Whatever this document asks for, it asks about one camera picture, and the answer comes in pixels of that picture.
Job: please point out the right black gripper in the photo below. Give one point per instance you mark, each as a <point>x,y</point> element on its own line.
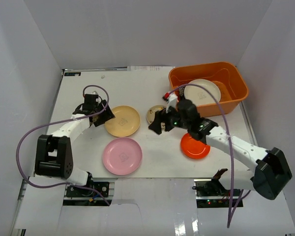
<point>161,116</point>

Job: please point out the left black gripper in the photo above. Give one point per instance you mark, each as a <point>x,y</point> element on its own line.
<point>102,116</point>

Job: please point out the black floral square plate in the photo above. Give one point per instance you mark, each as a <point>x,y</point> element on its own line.
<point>181,91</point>

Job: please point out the cream round plate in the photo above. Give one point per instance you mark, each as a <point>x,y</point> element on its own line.
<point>199,96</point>

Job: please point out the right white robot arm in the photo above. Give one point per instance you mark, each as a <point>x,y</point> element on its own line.
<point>271,171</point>

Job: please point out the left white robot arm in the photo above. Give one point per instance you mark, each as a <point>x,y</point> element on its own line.
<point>54,156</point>

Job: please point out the orange plastic bin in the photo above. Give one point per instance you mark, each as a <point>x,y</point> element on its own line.
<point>224,74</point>

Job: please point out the small beige patterned plate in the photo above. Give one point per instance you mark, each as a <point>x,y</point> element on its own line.
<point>151,112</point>

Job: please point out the yellow round plate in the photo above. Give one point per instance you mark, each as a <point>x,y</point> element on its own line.
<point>125,123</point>

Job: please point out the small orange round plate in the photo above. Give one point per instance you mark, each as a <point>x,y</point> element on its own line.
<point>192,148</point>

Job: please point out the pink round plate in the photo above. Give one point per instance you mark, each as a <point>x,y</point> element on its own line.
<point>122,156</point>

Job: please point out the white paper sheet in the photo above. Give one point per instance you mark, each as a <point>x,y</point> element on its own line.
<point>149,68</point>

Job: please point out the black label sticker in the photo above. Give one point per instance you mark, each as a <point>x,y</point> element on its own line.
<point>71,74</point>

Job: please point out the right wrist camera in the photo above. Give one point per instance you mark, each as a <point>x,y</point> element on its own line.
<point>171,99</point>

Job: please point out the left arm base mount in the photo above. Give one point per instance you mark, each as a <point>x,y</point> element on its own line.
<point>76,193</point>

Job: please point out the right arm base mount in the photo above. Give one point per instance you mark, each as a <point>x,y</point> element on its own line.
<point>210,193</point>

